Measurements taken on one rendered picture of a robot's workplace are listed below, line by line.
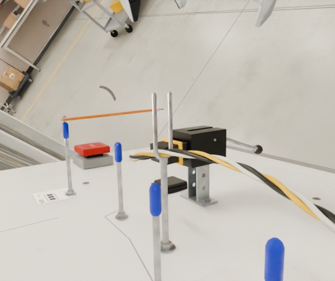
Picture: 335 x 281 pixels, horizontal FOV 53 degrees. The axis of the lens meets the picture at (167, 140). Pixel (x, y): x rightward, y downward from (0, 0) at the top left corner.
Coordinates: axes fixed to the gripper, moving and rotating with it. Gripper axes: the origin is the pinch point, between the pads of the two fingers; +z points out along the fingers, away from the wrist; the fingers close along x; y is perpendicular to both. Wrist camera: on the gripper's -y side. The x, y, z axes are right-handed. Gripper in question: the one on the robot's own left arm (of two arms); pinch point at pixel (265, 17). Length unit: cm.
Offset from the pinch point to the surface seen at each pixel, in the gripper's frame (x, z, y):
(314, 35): -164, 16, -45
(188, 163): 14.6, 15.8, 5.1
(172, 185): 10.4, 22.2, 6.5
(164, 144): 14.9, 14.1, 8.2
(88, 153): 0.7, 26.9, 22.3
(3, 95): -604, 320, 468
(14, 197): 15.7, 27.0, 26.4
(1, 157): -26, 53, 59
